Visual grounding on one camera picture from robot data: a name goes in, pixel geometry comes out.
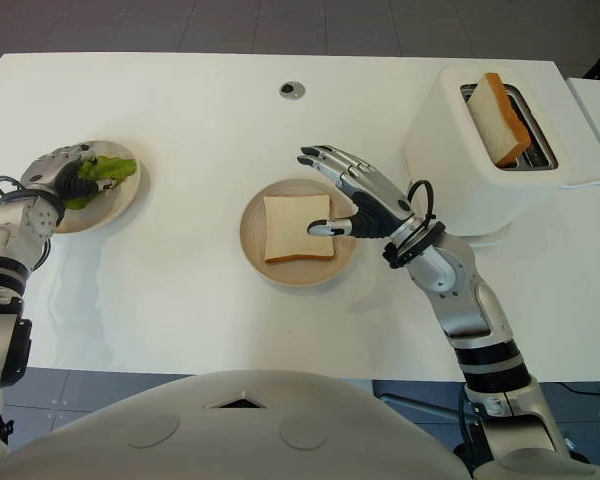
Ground robot body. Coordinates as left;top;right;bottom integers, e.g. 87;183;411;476
0;368;491;480

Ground black cable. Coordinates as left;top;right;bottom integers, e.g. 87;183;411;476
382;179;447;270
0;174;65;261

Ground cream toaster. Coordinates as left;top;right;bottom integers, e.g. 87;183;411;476
402;64;573;238

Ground beige plate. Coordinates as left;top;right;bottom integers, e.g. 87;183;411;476
52;139;143;235
239;178;360;288

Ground bread slice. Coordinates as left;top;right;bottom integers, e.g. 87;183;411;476
262;193;337;265
466;72;531;168

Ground green lettuce leaf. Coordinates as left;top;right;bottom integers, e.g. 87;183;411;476
62;155;139;211

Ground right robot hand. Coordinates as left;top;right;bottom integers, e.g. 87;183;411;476
296;145;414;241

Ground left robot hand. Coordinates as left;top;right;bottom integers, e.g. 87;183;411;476
19;143;117;205

